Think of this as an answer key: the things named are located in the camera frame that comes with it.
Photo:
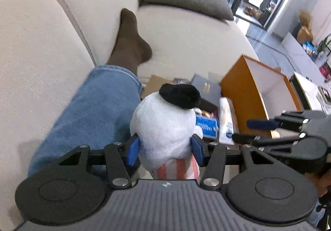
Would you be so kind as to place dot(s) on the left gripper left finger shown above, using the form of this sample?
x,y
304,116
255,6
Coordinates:
x,y
121,158

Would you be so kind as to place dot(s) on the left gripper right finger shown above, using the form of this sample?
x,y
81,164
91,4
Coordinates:
x,y
212,157

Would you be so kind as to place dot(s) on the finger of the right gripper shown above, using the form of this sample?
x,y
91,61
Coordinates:
x,y
261,124
253,140

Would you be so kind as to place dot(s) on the white lotion tube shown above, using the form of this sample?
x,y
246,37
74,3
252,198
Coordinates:
x,y
227,121

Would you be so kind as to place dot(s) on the dark grey gift box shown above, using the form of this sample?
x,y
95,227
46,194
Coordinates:
x,y
210,92

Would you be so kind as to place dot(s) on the white plush striped doll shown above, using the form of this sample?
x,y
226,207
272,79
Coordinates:
x,y
165,121

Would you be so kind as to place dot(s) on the person left hand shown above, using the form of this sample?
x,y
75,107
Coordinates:
x,y
324,183

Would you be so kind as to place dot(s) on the blue Ocean Park tag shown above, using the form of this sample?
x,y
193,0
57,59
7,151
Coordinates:
x,y
209,127

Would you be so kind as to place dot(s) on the orange cardboard box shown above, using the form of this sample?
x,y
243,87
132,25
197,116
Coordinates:
x,y
258,91

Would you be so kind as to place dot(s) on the left leg brown sock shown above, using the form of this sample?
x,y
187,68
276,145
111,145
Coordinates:
x,y
101,110

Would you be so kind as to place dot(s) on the marble top coffee table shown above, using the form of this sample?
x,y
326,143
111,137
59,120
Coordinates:
x,y
312,97

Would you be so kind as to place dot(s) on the small kraft cardboard box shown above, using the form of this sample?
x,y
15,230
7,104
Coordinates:
x,y
153,85

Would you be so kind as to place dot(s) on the golden vase dried flowers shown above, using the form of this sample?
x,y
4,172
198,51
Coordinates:
x,y
304,33

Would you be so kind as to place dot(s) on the green potted plant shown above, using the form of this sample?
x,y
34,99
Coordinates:
x,y
324,46

